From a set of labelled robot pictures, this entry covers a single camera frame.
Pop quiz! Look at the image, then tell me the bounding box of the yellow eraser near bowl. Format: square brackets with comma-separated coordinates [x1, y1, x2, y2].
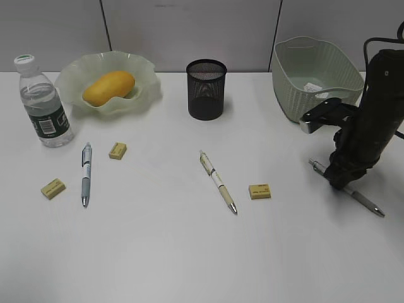
[109, 142, 127, 160]

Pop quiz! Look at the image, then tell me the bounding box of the silver grey click pen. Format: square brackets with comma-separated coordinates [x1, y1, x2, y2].
[308, 158, 385, 218]

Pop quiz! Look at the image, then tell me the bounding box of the pale green wavy glass bowl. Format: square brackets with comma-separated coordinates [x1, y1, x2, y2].
[55, 50, 162, 121]

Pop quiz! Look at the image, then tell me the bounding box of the beige white click pen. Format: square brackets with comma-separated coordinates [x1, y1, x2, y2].
[199, 150, 238, 215]

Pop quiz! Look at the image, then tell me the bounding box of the yellow eraser centre right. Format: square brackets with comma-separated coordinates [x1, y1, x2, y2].
[248, 184, 271, 199]

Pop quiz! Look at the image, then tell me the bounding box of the blue grey click pen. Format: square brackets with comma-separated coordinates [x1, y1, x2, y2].
[81, 142, 92, 208]

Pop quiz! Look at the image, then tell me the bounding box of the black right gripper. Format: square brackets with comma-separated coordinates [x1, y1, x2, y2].
[324, 49, 403, 190]

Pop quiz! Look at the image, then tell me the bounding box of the black mesh pen holder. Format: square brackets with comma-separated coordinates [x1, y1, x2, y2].
[186, 59, 227, 121]

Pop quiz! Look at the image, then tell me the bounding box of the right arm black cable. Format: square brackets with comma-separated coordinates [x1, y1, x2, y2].
[362, 21, 404, 64]

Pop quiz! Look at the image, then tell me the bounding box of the pale green woven basket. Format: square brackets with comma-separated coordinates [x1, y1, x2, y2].
[272, 36, 364, 123]

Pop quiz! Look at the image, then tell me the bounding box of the yellow mango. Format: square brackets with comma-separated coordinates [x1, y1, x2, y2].
[83, 71, 136, 107]

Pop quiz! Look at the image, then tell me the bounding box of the waste paper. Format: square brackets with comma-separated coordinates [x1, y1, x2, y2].
[304, 82, 329, 99]

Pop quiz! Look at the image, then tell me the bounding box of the yellow eraser far left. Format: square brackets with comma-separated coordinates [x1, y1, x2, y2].
[40, 178, 66, 200]

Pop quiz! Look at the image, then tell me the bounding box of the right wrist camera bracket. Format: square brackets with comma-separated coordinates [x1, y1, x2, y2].
[299, 97, 359, 134]

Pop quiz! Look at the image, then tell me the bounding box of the clear water bottle green label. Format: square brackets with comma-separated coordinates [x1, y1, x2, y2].
[14, 54, 73, 148]

